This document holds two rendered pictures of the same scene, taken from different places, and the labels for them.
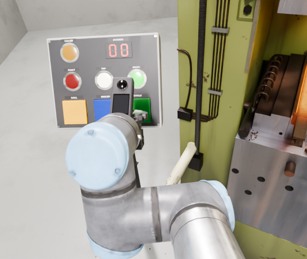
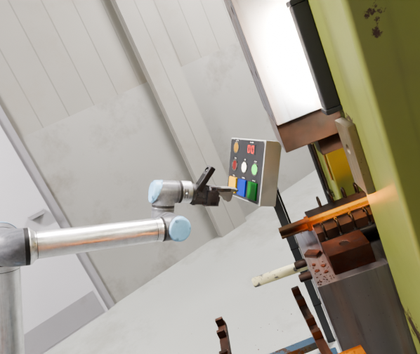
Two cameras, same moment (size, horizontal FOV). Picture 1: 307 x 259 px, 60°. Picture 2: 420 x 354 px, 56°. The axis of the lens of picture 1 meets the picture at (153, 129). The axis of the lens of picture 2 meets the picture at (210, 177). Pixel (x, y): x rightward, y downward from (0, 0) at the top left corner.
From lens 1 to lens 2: 1.39 m
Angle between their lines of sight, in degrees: 61
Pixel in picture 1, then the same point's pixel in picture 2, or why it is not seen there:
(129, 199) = (159, 211)
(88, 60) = (241, 153)
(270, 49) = not seen: outside the picture
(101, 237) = not seen: hidden behind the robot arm
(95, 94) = (240, 175)
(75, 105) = (232, 180)
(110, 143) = (153, 186)
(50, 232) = (273, 296)
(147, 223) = not seen: hidden behind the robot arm
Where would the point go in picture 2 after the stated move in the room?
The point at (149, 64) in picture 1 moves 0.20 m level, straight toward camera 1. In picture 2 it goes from (260, 161) to (222, 183)
